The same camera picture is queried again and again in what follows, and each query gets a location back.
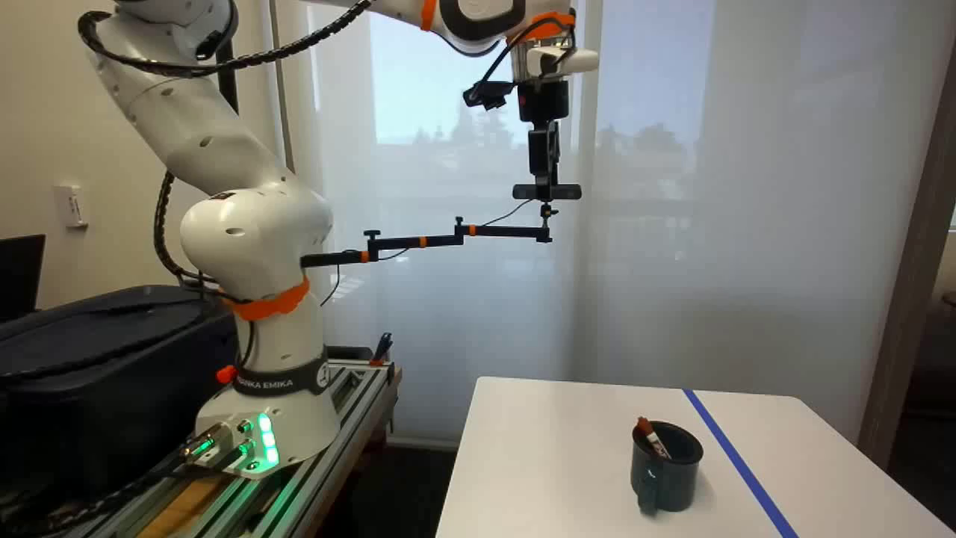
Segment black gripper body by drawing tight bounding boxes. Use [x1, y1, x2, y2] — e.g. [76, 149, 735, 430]
[516, 76, 575, 132]

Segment red marker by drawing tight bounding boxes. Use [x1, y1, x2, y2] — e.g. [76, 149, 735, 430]
[636, 415, 675, 463]

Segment dark green mug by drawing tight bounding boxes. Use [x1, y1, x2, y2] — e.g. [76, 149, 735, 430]
[627, 417, 709, 517]

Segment black clamp lever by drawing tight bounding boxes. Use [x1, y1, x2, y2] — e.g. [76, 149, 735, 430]
[369, 329, 398, 368]

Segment white sheer curtain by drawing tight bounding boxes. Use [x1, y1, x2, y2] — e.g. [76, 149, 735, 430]
[271, 0, 956, 448]

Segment black vertical pole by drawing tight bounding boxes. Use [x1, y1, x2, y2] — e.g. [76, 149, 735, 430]
[213, 27, 242, 112]

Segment long blue tape strip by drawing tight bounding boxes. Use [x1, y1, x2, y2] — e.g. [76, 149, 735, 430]
[682, 384, 802, 538]

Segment black storage case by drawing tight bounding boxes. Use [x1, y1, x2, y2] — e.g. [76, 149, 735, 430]
[0, 281, 242, 501]

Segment wooden plank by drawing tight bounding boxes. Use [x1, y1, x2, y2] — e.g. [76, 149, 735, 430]
[139, 471, 240, 538]

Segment black monitor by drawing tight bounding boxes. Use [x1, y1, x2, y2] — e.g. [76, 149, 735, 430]
[0, 232, 47, 323]

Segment black bar camera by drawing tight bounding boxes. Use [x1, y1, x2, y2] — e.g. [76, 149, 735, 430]
[512, 178, 585, 203]

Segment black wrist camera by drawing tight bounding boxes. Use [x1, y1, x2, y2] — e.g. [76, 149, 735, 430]
[461, 81, 516, 112]

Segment orange strap at wrist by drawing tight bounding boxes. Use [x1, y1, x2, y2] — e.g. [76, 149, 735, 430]
[505, 9, 581, 48]

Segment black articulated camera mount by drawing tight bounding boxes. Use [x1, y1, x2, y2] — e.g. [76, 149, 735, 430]
[298, 199, 557, 271]

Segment orange strap at arm base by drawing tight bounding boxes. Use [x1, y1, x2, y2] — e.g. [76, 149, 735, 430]
[231, 278, 315, 323]

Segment aluminium rail frame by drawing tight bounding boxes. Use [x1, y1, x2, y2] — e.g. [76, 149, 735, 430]
[56, 341, 407, 538]

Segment brown wooden post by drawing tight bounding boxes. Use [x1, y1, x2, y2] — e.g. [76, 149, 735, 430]
[859, 69, 956, 471]

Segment thick black cable conduit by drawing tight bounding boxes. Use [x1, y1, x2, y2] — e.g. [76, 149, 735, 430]
[76, 0, 373, 81]

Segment white wall switch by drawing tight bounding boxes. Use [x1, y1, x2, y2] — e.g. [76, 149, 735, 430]
[53, 178, 94, 232]

